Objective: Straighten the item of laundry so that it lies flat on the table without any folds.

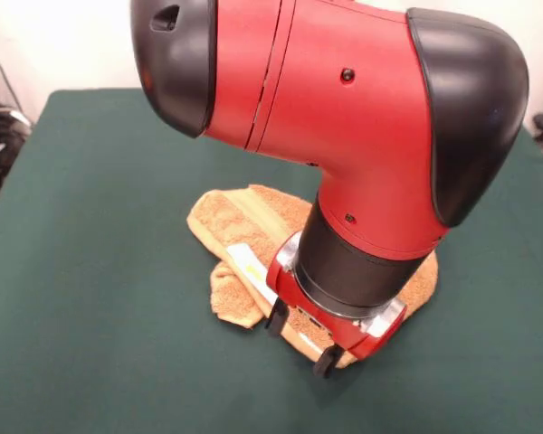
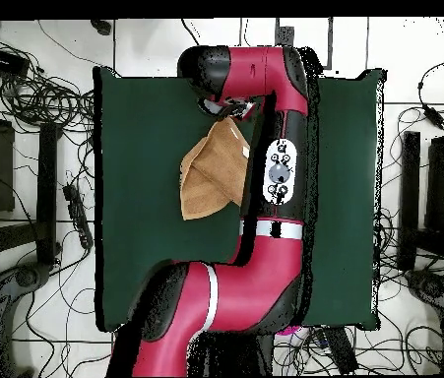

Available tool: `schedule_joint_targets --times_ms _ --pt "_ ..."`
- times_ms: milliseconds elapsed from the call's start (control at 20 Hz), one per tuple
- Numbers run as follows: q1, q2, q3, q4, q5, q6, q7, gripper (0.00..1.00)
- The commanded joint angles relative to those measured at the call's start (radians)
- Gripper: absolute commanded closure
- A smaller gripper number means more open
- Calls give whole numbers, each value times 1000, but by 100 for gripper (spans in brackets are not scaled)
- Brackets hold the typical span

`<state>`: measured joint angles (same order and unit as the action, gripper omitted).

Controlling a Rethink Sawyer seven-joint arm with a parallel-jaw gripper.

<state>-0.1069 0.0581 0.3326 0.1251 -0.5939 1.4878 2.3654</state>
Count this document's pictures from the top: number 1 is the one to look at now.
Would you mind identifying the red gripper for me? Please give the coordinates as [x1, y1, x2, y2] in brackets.
[264, 258, 395, 380]

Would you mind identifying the orange terry towel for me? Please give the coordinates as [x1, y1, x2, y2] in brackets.
[186, 184, 440, 370]

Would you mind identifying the dark green table cloth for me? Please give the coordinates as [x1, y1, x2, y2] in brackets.
[0, 88, 543, 434]

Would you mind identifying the black cable pile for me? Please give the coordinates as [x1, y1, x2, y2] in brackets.
[0, 108, 33, 196]

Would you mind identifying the white cable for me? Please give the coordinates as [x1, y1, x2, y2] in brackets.
[0, 106, 33, 128]

